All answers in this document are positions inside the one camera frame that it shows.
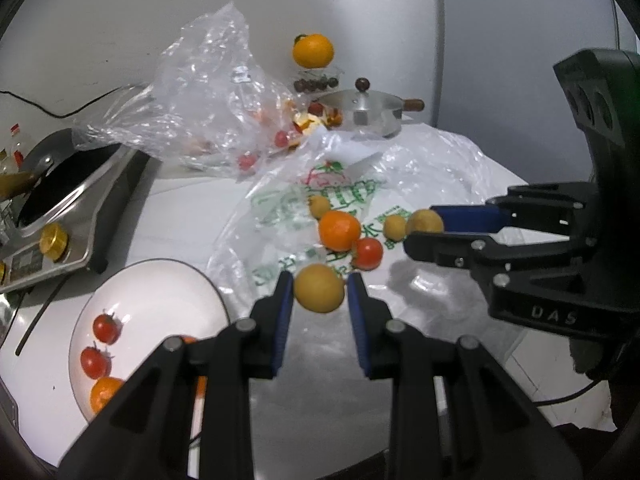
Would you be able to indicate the white plate with dark rim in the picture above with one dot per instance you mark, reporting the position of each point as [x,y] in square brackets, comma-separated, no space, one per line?
[150,300]

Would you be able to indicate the steel pot with lid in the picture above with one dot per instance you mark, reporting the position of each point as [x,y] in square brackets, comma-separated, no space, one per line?
[370,110]

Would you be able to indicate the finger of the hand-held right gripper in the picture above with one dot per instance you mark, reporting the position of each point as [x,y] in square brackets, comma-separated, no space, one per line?
[465,217]
[435,250]

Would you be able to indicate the clear crumpled plastic bag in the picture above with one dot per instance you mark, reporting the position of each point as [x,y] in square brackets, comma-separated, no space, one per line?
[200,85]

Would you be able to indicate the large orange with leaf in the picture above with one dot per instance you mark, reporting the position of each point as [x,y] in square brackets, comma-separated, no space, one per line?
[312,50]

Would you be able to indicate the clear box of dark fruit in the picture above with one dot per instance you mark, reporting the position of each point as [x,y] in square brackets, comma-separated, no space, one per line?
[317,82]

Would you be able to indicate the bagged red cherry tomato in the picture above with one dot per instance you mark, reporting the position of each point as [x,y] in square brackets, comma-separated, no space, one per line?
[246,161]
[282,137]
[315,108]

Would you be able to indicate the orange peels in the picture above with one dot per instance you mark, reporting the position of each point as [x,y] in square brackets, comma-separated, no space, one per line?
[310,122]

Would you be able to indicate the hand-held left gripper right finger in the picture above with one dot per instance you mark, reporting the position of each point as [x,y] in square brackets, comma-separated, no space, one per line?
[357,320]

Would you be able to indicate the gold cooker knob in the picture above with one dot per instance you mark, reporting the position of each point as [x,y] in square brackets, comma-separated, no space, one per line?
[2,272]
[52,242]

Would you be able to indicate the small tangerine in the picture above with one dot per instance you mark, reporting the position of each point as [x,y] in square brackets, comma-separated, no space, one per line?
[105,392]
[340,230]

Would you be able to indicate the yellow cherry tomato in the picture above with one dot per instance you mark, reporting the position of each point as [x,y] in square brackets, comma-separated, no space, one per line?
[319,287]
[395,226]
[319,206]
[425,221]

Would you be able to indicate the grey door panel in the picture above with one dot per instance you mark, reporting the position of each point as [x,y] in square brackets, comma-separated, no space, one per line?
[500,60]

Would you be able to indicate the black chopstick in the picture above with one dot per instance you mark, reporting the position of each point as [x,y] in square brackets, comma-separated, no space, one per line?
[40,317]

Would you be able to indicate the silver induction cooker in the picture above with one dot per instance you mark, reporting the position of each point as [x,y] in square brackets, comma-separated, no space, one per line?
[85,195]

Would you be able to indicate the green-printed plastic bag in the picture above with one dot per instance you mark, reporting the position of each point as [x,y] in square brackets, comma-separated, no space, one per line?
[440,160]

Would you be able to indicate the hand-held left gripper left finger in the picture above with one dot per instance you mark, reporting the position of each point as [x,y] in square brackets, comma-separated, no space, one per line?
[284,320]

